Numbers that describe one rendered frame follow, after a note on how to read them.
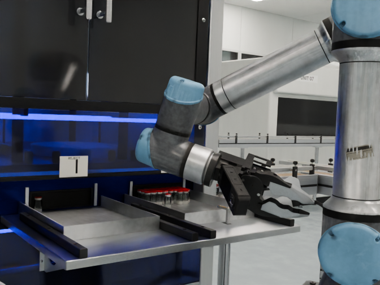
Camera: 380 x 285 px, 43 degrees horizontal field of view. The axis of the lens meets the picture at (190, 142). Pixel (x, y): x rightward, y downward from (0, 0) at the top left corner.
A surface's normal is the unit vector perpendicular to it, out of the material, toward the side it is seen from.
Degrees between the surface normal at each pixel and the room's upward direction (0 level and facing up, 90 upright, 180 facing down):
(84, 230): 90
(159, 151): 89
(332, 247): 97
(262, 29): 90
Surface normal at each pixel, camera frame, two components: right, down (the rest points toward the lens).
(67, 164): 0.59, 0.07
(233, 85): -0.38, -0.04
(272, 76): -0.19, 0.36
